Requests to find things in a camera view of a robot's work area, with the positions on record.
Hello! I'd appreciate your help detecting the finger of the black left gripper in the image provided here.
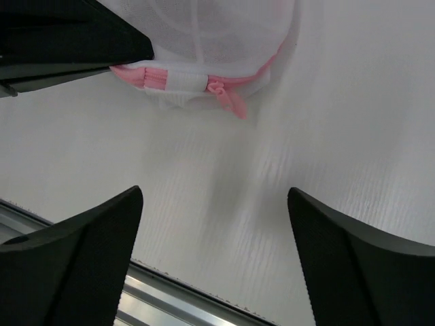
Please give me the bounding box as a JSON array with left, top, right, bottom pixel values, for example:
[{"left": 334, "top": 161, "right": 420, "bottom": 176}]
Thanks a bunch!
[{"left": 1, "top": 1, "right": 154, "bottom": 97}]

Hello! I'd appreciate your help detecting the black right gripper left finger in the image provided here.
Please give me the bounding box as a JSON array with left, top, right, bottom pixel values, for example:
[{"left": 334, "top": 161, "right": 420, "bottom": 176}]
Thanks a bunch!
[{"left": 1, "top": 186, "right": 143, "bottom": 325}]

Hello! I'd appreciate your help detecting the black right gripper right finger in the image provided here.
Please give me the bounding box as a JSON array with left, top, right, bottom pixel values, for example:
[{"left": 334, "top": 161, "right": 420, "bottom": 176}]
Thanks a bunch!
[{"left": 288, "top": 187, "right": 434, "bottom": 325}]

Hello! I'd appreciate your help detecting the aluminium front rail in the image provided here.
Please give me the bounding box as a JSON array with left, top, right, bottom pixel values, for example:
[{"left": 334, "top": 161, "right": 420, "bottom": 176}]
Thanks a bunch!
[{"left": 0, "top": 198, "right": 269, "bottom": 326}]

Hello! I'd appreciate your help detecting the white mesh laundry bag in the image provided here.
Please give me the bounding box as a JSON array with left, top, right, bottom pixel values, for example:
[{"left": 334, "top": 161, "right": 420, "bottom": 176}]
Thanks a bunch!
[{"left": 104, "top": 1, "right": 295, "bottom": 119}]

